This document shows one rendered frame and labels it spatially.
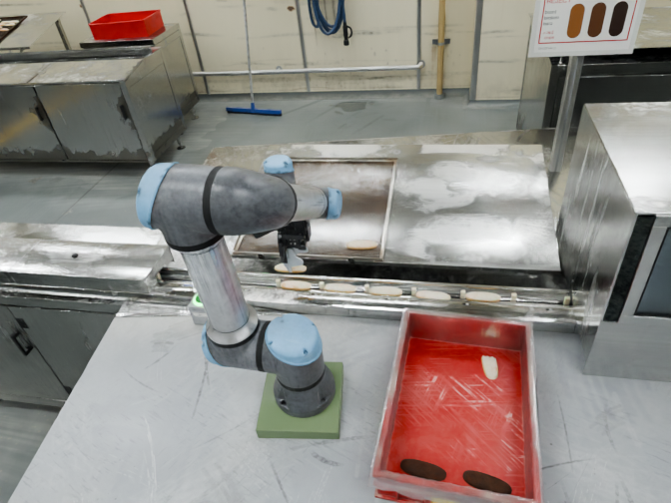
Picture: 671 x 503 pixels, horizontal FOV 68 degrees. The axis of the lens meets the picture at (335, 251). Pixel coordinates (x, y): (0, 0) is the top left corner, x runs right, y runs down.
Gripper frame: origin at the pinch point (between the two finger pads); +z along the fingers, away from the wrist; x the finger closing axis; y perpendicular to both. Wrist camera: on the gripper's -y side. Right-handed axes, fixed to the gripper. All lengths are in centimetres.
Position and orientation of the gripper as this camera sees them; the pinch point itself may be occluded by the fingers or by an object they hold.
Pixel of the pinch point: (290, 263)
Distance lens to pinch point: 150.3
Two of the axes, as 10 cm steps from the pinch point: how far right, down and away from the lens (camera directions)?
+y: 9.7, 0.5, -2.2
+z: 0.9, 7.8, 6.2
